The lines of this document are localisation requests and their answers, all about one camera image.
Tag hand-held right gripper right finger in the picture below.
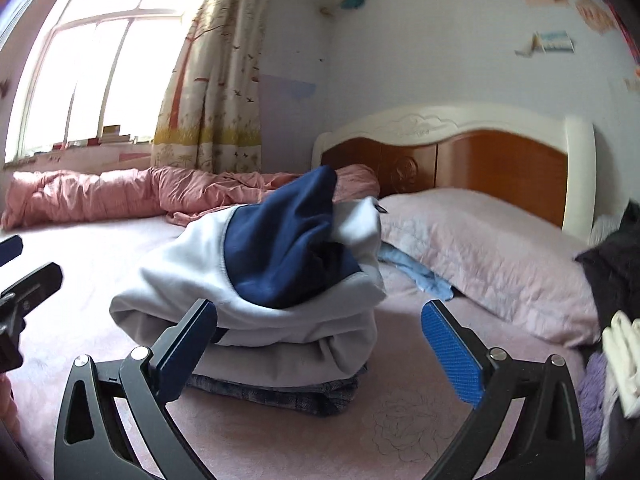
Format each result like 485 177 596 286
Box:
421 300 586 480

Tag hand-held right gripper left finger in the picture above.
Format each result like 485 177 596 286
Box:
54 298 218 480

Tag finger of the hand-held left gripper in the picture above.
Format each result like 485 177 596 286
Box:
0 261 64 313
0 235 24 267

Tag white and navy jacket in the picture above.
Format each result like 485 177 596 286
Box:
109 165 387 381

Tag person's left hand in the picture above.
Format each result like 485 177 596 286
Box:
0 375 22 448

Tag pink floral bed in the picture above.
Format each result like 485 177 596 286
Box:
0 210 601 480

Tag light blue cloth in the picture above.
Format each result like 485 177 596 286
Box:
377 245 453 303

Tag pink pillow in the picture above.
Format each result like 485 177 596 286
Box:
377 187 601 348

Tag pink quilt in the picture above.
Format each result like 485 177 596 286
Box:
0 164 381 231

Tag folded grey jeans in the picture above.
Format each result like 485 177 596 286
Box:
185 362 368 417

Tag purple garment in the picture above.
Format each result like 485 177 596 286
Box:
577 352 610 456

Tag books on windowsill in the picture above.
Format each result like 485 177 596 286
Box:
97 125 133 145

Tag white garment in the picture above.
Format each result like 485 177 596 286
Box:
602 310 640 418

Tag black garment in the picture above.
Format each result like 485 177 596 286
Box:
575 200 640 323

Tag wooden headboard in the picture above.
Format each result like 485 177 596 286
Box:
311 102 597 238

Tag window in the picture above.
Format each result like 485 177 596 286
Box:
2 0 211 166

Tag patterned curtain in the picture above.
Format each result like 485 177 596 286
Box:
150 0 273 173

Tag wall picture card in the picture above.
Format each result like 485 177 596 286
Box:
531 31 574 54

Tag pink wall stickers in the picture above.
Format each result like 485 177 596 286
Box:
519 0 617 34

